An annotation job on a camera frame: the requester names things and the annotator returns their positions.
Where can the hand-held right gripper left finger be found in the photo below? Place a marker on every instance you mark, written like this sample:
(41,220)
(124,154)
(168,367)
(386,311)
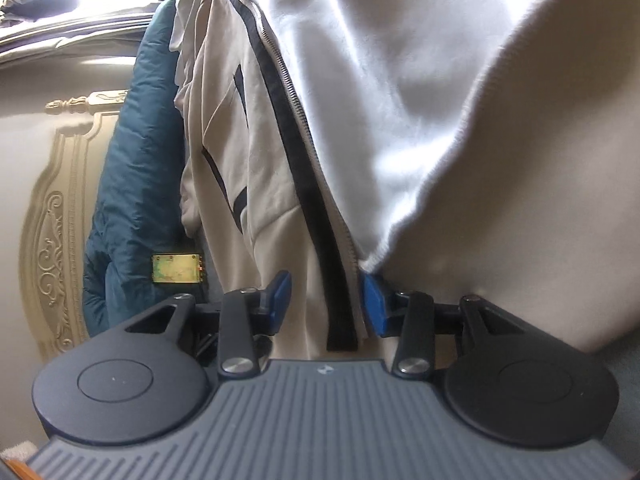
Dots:
(281,299)

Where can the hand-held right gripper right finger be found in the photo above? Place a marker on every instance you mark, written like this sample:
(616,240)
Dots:
(373,305)

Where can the white zip jacket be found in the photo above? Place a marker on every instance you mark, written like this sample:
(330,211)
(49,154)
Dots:
(450,110)

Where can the yellow quilt label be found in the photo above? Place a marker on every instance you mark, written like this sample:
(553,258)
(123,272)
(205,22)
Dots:
(176,268)

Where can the cream carved headboard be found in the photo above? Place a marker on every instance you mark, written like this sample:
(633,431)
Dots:
(65,220)

